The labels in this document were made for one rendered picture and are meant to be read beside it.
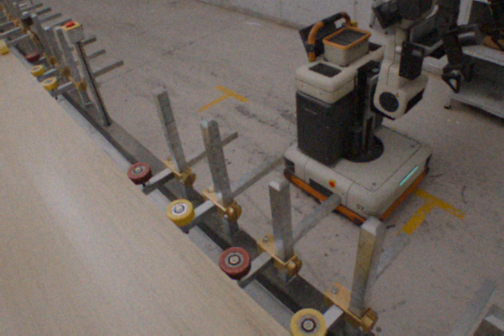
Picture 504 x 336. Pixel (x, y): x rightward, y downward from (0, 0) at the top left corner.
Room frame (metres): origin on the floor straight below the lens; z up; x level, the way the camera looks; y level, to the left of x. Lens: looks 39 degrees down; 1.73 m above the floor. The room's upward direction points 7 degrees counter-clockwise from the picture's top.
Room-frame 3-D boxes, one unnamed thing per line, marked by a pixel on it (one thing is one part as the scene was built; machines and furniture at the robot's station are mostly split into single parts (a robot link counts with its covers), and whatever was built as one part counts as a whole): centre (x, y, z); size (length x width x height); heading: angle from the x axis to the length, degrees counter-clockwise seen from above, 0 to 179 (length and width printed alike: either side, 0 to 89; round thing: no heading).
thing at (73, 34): (1.60, 0.73, 1.18); 0.07 x 0.07 x 0.08; 38
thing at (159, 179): (1.09, 0.24, 0.82); 0.43 x 0.03 x 0.04; 128
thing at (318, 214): (0.70, -0.06, 0.80); 0.43 x 0.03 x 0.04; 128
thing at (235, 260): (0.58, 0.09, 0.85); 0.08 x 0.08 x 0.11
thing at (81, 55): (1.60, 0.72, 0.93); 0.05 x 0.05 x 0.45; 38
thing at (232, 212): (0.84, 0.13, 0.83); 0.14 x 0.06 x 0.05; 38
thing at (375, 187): (1.68, -0.59, 0.16); 0.67 x 0.64 x 0.25; 39
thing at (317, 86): (1.75, -0.53, 0.59); 0.55 x 0.34 x 0.83; 129
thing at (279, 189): (0.63, -0.04, 0.87); 0.04 x 0.04 x 0.48; 38
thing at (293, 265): (0.65, -0.03, 0.80); 0.14 x 0.06 x 0.05; 38
